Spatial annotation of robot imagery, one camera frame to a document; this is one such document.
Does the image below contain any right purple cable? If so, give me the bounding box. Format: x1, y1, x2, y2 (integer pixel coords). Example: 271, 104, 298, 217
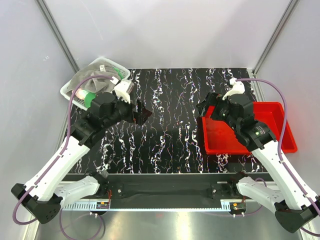
236, 77, 320, 236

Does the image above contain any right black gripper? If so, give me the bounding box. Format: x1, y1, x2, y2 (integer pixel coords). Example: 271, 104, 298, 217
196, 90, 240, 132

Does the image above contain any pink towel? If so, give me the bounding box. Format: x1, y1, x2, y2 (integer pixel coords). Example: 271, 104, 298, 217
75, 89, 88, 100

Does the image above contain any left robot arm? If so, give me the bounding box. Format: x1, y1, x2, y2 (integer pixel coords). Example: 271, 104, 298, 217
11, 92, 152, 224

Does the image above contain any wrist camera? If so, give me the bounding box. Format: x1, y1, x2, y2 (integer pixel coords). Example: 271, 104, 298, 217
113, 79, 134, 104
222, 78, 245, 101

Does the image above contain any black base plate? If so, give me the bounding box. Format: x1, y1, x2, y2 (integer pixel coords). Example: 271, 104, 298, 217
78, 183, 256, 200

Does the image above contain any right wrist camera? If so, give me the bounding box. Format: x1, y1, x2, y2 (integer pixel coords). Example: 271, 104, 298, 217
222, 78, 245, 101

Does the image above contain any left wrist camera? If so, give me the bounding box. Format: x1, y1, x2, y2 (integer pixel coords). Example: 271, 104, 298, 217
113, 79, 134, 104

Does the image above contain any grey towel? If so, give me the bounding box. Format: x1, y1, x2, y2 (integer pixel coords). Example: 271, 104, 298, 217
68, 60, 121, 93

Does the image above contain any purple cable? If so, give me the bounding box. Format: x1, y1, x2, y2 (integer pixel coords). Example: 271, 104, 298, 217
236, 77, 320, 236
12, 74, 118, 226

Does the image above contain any green towel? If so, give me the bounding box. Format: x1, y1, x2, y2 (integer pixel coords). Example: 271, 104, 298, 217
83, 63, 124, 108

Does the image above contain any red plastic tray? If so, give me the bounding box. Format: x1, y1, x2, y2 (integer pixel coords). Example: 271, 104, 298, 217
202, 102, 298, 155

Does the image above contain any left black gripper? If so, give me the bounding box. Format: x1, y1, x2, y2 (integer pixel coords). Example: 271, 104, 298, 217
103, 92, 152, 129

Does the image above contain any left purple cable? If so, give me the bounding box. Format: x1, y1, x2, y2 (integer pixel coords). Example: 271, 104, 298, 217
12, 74, 118, 226

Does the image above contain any white slotted cable duct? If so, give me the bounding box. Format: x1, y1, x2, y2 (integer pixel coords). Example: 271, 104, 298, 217
62, 200, 110, 211

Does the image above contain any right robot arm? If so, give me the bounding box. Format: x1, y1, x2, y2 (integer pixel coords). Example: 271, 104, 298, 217
196, 92, 320, 233

